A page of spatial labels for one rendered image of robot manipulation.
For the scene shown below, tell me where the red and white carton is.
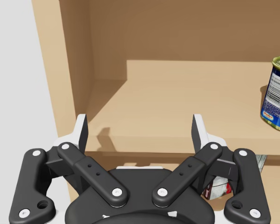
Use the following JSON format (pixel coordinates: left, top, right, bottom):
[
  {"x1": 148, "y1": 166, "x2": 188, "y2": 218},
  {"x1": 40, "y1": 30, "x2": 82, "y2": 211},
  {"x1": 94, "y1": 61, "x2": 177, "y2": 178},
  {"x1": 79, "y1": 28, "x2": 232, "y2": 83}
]
[{"x1": 201, "y1": 154, "x2": 268, "y2": 201}]

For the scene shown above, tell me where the green and blue rectangular can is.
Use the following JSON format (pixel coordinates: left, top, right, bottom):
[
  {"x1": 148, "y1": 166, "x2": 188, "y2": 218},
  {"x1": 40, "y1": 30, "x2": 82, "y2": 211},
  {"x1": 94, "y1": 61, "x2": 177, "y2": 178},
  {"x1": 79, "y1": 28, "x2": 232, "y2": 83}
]
[{"x1": 260, "y1": 54, "x2": 280, "y2": 133}]

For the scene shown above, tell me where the pale wooden shelf unit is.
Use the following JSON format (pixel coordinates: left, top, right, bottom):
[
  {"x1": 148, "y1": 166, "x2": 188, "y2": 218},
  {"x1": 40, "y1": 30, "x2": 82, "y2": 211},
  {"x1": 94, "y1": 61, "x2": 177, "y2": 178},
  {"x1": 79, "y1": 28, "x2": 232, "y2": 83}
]
[{"x1": 31, "y1": 0, "x2": 280, "y2": 214}]

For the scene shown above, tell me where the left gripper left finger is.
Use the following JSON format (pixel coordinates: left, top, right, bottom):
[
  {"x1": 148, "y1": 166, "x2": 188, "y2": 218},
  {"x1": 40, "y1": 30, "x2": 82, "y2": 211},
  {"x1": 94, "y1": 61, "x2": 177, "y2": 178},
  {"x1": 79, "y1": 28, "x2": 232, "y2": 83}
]
[{"x1": 8, "y1": 113, "x2": 130, "y2": 224}]

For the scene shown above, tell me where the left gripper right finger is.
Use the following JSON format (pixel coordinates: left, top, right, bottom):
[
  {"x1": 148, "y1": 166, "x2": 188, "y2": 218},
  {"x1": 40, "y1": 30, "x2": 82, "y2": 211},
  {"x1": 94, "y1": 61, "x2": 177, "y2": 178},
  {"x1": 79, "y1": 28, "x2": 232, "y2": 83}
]
[{"x1": 151, "y1": 113, "x2": 272, "y2": 224}]

